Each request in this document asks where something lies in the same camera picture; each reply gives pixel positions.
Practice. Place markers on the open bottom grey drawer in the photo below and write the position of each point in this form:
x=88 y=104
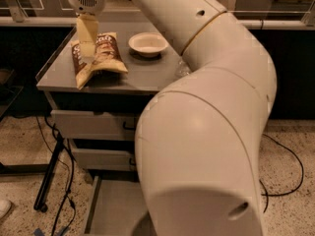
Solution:
x=117 y=208

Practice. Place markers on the black table leg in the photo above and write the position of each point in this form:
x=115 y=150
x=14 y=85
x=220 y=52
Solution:
x=31 y=169

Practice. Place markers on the middle grey drawer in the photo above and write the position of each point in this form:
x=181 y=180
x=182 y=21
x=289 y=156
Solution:
x=104 y=154

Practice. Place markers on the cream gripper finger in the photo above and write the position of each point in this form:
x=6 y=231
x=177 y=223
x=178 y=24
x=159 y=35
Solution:
x=87 y=29

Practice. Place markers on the white shoe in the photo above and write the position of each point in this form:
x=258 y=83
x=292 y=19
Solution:
x=5 y=206

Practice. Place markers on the grey drawer cabinet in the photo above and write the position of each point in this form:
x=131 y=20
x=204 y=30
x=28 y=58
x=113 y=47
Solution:
x=110 y=92

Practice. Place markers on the clear plastic bottle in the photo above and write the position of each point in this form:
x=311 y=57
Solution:
x=182 y=69

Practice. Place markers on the brown sea salt chip bag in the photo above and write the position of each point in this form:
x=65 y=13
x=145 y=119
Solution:
x=107 y=58

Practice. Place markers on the top grey drawer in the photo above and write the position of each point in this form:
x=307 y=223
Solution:
x=89 y=125

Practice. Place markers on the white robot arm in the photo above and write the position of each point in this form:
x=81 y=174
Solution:
x=197 y=141

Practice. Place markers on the white paper bowl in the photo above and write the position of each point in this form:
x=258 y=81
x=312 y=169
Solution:
x=148 y=44

